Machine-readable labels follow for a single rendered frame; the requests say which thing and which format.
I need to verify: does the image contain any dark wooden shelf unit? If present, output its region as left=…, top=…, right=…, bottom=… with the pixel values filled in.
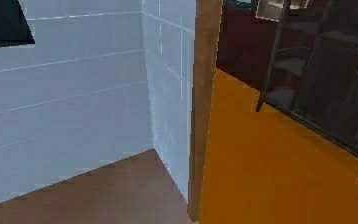
left=255, top=0, right=358, bottom=183

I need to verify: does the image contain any black window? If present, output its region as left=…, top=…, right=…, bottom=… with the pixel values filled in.
left=0, top=0, right=36, bottom=50

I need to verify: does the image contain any brown wooden door frame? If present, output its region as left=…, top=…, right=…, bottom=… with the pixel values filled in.
left=186, top=0, right=224, bottom=223

